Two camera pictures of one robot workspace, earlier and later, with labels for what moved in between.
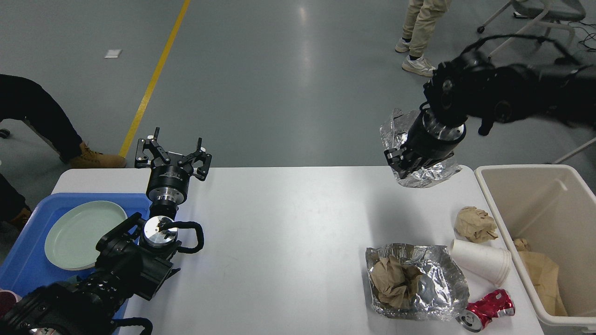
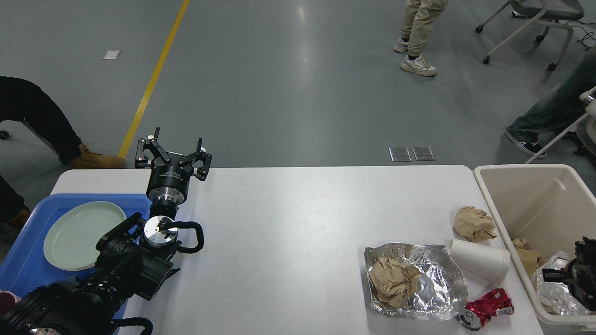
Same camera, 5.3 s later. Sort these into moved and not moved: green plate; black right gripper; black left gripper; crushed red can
Moved: black right gripper
Not moved: black left gripper; crushed red can; green plate
